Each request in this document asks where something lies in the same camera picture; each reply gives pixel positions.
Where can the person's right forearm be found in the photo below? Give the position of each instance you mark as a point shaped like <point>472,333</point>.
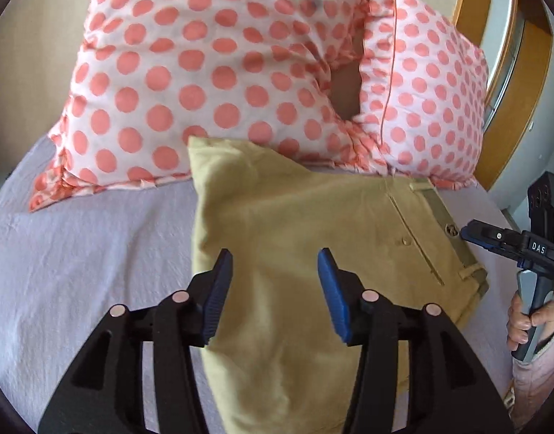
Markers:
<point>536,375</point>

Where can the person's right hand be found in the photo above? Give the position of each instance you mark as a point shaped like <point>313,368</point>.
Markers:
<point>527,321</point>

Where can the lavender bed sheet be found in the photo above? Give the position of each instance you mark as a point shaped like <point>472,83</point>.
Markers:
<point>78,257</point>

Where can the khaki pants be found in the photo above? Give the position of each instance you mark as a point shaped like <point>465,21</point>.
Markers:
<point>313,253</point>

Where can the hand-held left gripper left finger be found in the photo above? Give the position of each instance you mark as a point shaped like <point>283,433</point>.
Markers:
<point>217,290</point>

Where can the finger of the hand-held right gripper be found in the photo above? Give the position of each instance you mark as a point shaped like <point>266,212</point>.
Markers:
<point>489,236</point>

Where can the pink polka dot pillow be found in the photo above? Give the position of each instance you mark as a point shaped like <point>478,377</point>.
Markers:
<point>240,68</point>

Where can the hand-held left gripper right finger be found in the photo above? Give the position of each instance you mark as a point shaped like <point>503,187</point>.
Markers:
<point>334,294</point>

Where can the wooden headboard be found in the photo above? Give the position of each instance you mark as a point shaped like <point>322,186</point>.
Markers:
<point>502,68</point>

